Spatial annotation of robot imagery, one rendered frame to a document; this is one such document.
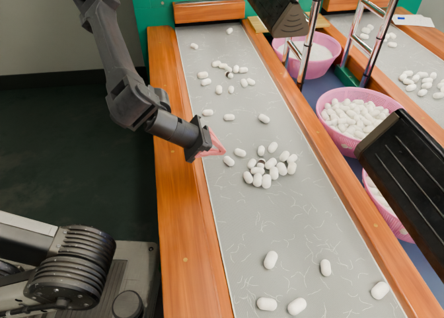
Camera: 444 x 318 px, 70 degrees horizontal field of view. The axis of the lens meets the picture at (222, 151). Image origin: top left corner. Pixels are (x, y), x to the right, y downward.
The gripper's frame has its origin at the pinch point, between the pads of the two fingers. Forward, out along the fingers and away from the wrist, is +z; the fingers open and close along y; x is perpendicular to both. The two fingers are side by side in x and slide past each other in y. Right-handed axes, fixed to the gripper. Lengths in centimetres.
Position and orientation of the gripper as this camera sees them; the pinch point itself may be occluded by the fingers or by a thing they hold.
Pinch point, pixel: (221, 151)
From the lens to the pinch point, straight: 75.9
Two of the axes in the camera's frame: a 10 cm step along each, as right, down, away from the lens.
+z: 7.5, 3.5, 5.6
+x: -6.3, 6.3, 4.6
